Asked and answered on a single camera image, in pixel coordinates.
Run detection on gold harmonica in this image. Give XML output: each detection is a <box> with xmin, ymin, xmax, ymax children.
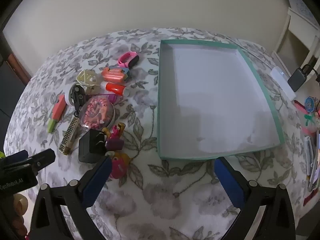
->
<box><xmin>59</xmin><ymin>116</ymin><xmax>80</xmax><ymax>155</ymax></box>

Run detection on round clear case of beads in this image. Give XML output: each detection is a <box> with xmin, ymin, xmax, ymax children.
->
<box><xmin>77</xmin><ymin>95</ymin><xmax>115</xmax><ymax>130</ymax></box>

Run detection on orange and blue toy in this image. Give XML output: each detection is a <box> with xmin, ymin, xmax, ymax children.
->
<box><xmin>101</xmin><ymin>66</ymin><xmax>130</xmax><ymax>82</ymax></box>

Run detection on black cable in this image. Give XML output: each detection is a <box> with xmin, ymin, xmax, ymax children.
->
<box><xmin>300</xmin><ymin>64</ymin><xmax>320</xmax><ymax>83</ymax></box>

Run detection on round blue printed tin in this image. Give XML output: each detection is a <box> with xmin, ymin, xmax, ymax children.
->
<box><xmin>304</xmin><ymin>96</ymin><xmax>319</xmax><ymax>112</ymax></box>

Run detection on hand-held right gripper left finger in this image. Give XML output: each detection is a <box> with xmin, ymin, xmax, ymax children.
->
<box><xmin>30</xmin><ymin>155</ymin><xmax>113</xmax><ymax>240</ymax></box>

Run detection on black power adapter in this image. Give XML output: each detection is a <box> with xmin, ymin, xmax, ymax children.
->
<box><xmin>287</xmin><ymin>68</ymin><xmax>308</xmax><ymax>92</ymax></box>

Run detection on white cable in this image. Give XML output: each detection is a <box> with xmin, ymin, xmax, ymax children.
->
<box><xmin>225</xmin><ymin>36</ymin><xmax>273</xmax><ymax>68</ymax></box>

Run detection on white power strip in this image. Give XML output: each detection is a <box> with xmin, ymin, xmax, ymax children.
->
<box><xmin>270</xmin><ymin>66</ymin><xmax>297</xmax><ymax>100</ymax></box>

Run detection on brown and pink bear toy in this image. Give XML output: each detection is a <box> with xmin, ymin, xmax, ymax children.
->
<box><xmin>105</xmin><ymin>151</ymin><xmax>131</xmax><ymax>180</ymax></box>

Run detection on pink and green toy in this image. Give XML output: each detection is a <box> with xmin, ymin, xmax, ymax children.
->
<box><xmin>47</xmin><ymin>94</ymin><xmax>67</xmax><ymax>133</ymax></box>

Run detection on red glue stick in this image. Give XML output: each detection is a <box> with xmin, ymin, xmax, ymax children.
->
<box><xmin>105</xmin><ymin>82</ymin><xmax>130</xmax><ymax>97</ymax></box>

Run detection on white shelf unit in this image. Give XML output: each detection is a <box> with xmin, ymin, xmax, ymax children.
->
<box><xmin>271</xmin><ymin>6</ymin><xmax>320</xmax><ymax>80</ymax></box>

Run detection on black toy car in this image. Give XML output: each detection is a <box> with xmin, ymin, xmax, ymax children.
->
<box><xmin>69</xmin><ymin>84</ymin><xmax>87</xmax><ymax>114</ymax></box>

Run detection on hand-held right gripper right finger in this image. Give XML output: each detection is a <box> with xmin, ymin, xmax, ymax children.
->
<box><xmin>214</xmin><ymin>156</ymin><xmax>297</xmax><ymax>240</ymax></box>

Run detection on silver nail clipper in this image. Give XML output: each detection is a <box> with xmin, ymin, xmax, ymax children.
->
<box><xmin>304</xmin><ymin>135</ymin><xmax>316</xmax><ymax>180</ymax></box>

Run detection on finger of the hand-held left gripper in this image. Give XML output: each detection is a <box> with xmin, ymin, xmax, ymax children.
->
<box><xmin>24</xmin><ymin>149</ymin><xmax>56</xmax><ymax>174</ymax></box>
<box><xmin>0</xmin><ymin>150</ymin><xmax>29</xmax><ymax>168</ymax></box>

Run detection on dark wooden furniture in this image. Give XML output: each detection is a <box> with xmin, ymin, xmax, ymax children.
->
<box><xmin>0</xmin><ymin>37</ymin><xmax>33</xmax><ymax>120</ymax></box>

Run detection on green bow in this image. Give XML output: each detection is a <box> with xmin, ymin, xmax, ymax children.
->
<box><xmin>304</xmin><ymin>114</ymin><xmax>316</xmax><ymax>127</ymax></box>

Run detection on clear stationery pouch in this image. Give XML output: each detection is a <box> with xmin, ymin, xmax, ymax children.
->
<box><xmin>304</xmin><ymin>132</ymin><xmax>320</xmax><ymax>193</ymax></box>

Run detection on teal cardboard box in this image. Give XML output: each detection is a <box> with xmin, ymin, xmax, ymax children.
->
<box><xmin>157</xmin><ymin>39</ymin><xmax>285</xmax><ymax>160</ymax></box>

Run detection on pink watch band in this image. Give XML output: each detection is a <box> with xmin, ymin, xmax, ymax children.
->
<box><xmin>118</xmin><ymin>51</ymin><xmax>140</xmax><ymax>68</ymax></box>

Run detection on white round container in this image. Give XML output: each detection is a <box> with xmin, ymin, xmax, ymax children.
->
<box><xmin>64</xmin><ymin>92</ymin><xmax>75</xmax><ymax>107</ymax></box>

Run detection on cream wooden ring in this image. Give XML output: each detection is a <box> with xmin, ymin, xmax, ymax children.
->
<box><xmin>14</xmin><ymin>194</ymin><xmax>28</xmax><ymax>215</ymax></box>

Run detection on pink crocheted mat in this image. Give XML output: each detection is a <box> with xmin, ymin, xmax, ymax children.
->
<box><xmin>294</xmin><ymin>100</ymin><xmax>320</xmax><ymax>135</ymax></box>

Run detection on pink and purple toy figure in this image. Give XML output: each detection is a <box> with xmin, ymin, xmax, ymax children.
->
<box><xmin>102</xmin><ymin>122</ymin><xmax>125</xmax><ymax>152</ymax></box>

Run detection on cream hair claw clip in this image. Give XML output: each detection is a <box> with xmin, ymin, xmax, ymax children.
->
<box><xmin>76</xmin><ymin>69</ymin><xmax>100</xmax><ymax>94</ymax></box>

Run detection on black charger plug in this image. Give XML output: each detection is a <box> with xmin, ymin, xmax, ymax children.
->
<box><xmin>78</xmin><ymin>129</ymin><xmax>107</xmax><ymax>164</ymax></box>

